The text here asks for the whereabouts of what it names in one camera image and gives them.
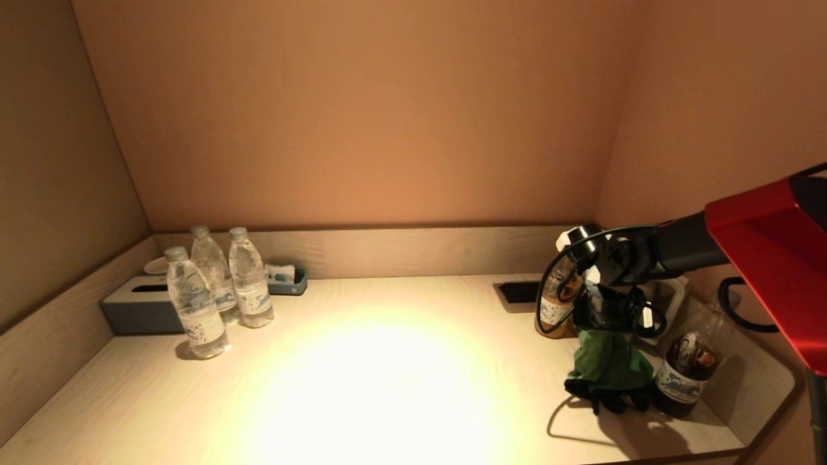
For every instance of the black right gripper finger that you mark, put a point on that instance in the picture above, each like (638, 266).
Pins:
(601, 399)
(638, 395)

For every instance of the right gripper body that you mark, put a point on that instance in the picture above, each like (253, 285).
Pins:
(607, 310)

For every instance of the green cloth with black backing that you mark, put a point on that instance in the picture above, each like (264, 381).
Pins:
(607, 361)

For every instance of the red black right robot arm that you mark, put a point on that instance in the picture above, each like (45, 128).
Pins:
(769, 258)

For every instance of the amber tea bottle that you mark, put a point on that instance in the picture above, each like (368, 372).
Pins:
(552, 310)

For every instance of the dark tea bottle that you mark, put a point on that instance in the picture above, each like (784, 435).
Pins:
(688, 368)

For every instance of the white electric kettle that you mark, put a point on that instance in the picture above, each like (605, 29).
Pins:
(672, 297)

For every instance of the small blue tray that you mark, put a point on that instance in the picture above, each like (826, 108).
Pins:
(291, 287)

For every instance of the white sachet packets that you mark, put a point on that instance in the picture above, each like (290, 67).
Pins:
(279, 272)

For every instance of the clear water bottle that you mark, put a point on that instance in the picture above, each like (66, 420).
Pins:
(251, 284)
(197, 310)
(210, 265)

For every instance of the blue-grey tissue box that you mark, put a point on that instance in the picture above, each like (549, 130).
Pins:
(139, 310)

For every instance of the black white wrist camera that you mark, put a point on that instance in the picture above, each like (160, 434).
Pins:
(578, 239)

